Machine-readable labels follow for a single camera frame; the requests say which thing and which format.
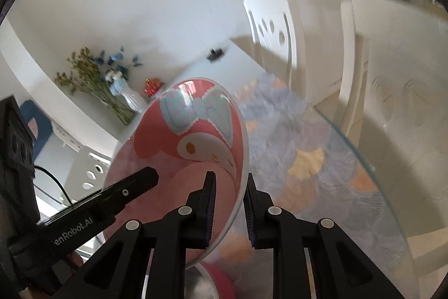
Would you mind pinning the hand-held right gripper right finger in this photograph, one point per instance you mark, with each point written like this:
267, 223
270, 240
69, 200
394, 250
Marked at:
250, 215

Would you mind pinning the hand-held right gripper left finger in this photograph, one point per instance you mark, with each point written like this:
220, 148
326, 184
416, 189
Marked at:
210, 211

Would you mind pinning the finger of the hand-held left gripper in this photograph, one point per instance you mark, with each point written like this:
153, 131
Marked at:
136, 184

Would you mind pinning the pink cartoon bowl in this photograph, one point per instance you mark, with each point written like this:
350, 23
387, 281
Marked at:
196, 145

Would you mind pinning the pink steel bowl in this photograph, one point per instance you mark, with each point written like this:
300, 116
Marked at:
217, 279

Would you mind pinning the white dining chair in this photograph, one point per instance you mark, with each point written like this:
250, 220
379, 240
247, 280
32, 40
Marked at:
96, 159
269, 39
392, 50

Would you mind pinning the white carved shelf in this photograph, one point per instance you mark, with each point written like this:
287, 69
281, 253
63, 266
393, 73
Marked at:
68, 138

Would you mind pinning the grey orange patterned tablecloth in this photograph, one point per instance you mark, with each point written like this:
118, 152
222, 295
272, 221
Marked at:
308, 159

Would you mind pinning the white ribbed vase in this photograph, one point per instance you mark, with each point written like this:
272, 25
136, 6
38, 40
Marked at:
134, 102

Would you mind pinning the red cup with saucer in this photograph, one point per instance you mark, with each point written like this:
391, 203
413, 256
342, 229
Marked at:
153, 87

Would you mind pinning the blue and white flowers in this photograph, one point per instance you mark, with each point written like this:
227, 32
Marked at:
117, 74

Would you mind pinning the glass vase green stems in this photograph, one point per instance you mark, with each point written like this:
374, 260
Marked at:
82, 78

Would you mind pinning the small black knob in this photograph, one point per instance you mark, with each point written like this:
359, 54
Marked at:
215, 54

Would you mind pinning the blue wall hanging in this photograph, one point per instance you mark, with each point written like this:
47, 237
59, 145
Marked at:
38, 131

